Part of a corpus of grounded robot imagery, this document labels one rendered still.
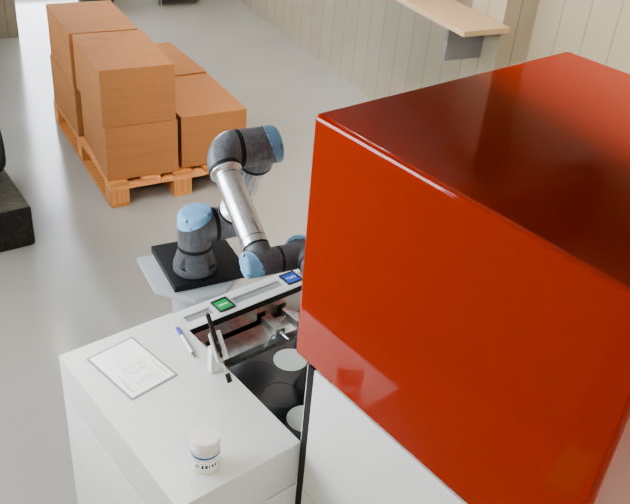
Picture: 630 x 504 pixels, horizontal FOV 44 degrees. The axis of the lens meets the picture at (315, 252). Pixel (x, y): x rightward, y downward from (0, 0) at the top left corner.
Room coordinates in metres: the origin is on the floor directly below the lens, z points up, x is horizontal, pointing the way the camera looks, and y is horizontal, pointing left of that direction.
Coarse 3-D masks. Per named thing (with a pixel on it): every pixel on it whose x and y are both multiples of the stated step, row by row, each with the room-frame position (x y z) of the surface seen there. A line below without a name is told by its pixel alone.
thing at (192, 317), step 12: (276, 276) 2.09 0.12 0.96; (300, 276) 2.10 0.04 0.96; (240, 288) 2.01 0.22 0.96; (252, 288) 2.01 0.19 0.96; (264, 288) 2.02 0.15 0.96; (276, 288) 2.02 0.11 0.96; (288, 288) 2.03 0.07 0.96; (240, 300) 1.95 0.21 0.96; (252, 300) 1.95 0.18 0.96; (180, 312) 1.86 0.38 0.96; (192, 312) 1.86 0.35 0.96; (204, 312) 1.87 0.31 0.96; (216, 312) 1.87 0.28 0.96; (228, 312) 1.88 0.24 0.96; (192, 324) 1.81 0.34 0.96
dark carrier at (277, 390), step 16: (272, 352) 1.78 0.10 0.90; (240, 368) 1.70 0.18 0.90; (256, 368) 1.71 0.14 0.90; (272, 368) 1.72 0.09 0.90; (304, 368) 1.73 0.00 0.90; (256, 384) 1.64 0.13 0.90; (272, 384) 1.65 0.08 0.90; (288, 384) 1.65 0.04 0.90; (304, 384) 1.66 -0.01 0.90; (272, 400) 1.59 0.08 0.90; (288, 400) 1.59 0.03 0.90
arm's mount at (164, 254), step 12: (156, 252) 2.33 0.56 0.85; (168, 252) 2.34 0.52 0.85; (216, 252) 2.37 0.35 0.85; (228, 252) 2.38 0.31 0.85; (168, 264) 2.27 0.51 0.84; (228, 264) 2.30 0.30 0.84; (168, 276) 2.20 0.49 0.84; (180, 276) 2.20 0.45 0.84; (216, 276) 2.22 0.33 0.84; (228, 276) 2.23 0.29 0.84; (240, 276) 2.25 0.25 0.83; (180, 288) 2.15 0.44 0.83; (192, 288) 2.17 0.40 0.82
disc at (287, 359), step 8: (280, 352) 1.79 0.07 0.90; (288, 352) 1.79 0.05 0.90; (296, 352) 1.79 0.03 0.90; (280, 360) 1.75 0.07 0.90; (288, 360) 1.75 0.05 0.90; (296, 360) 1.76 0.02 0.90; (304, 360) 1.76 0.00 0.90; (280, 368) 1.72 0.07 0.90; (288, 368) 1.72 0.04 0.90; (296, 368) 1.72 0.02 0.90
